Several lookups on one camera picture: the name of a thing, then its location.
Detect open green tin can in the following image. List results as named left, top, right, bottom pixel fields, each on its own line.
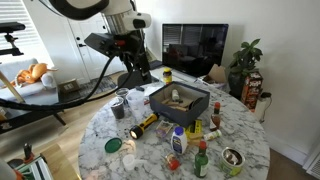
left=219, top=146, right=246, bottom=177

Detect black metal stand frame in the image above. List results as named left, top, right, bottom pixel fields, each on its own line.
left=0, top=106, right=68, bottom=134

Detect white bottle with blue cap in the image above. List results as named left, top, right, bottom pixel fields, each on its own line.
left=170, top=126, right=188, bottom=155

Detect white television stand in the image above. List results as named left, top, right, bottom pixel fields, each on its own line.
left=149, top=66, right=231, bottom=91

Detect green glass bottle red cap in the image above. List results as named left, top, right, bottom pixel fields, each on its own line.
left=193, top=140, right=210, bottom=179

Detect wooden block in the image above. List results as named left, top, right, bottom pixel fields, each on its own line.
left=161, top=98, right=189, bottom=113

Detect small white bottle in box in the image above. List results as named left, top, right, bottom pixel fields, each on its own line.
left=171, top=88, right=181, bottom=103

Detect orange plush toy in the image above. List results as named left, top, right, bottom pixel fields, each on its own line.
left=10, top=63, right=58, bottom=88

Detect white window blinds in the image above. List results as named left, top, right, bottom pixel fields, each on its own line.
left=0, top=0, right=41, bottom=51

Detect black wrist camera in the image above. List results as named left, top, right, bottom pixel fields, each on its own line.
left=84, top=32, right=118, bottom=58

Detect yellow black Rayovac torch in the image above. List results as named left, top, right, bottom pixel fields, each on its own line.
left=129, top=112, right=160, bottom=140

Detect clear plastic measuring cup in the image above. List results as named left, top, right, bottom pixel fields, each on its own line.
left=125, top=90, right=147, bottom=119

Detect black flat screen television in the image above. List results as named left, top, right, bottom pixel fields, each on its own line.
left=161, top=23, right=230, bottom=78

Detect patterned floor rug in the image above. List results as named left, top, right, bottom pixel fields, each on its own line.
left=78, top=76, right=118, bottom=98

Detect white floor vent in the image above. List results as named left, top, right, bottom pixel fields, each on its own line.
left=306, top=153, right=320, bottom=179

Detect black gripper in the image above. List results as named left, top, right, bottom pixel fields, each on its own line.
left=114, top=30, right=153, bottom=85

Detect vitamin bottle with yellow lid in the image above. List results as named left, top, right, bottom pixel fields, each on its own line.
left=162, top=67, right=173, bottom=85

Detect navy blue shoe box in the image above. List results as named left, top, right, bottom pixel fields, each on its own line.
left=148, top=81, right=211, bottom=128

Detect plastic cup of coffee beans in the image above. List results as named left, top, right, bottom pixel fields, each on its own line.
left=109, top=96, right=126, bottom=120

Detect orange snack carton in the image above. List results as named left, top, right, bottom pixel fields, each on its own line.
left=240, top=71, right=264, bottom=113

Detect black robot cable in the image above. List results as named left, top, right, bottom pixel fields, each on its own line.
left=0, top=54, right=141, bottom=113

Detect white door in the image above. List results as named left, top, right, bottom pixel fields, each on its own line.
left=68, top=16, right=126, bottom=81

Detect cardboard box with label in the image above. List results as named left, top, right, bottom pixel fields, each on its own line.
left=58, top=78, right=81, bottom=94

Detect black tripod mount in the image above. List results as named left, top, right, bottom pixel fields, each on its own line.
left=0, top=21, right=27, bottom=57

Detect small red capped jar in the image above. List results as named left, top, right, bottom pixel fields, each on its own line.
left=165, top=152, right=182, bottom=171

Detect green round lid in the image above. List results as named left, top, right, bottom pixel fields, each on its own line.
left=104, top=137, right=123, bottom=154

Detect green potted plant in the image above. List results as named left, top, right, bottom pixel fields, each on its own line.
left=228, top=38, right=264, bottom=99

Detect fruit puree pouch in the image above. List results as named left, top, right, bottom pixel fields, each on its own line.
left=155, top=119, right=174, bottom=139

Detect small white bottle green cap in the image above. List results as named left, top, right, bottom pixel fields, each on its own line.
left=203, top=129, right=223, bottom=142

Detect open plain cardboard box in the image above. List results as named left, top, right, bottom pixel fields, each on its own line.
left=202, top=63, right=228, bottom=84

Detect brown hot sauce bottle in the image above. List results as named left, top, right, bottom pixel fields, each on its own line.
left=209, top=101, right=222, bottom=132

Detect grey sofa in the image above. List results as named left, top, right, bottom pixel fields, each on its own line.
left=0, top=58, right=59, bottom=108

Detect yellow packet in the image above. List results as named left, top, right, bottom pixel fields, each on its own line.
left=184, top=118, right=204, bottom=139

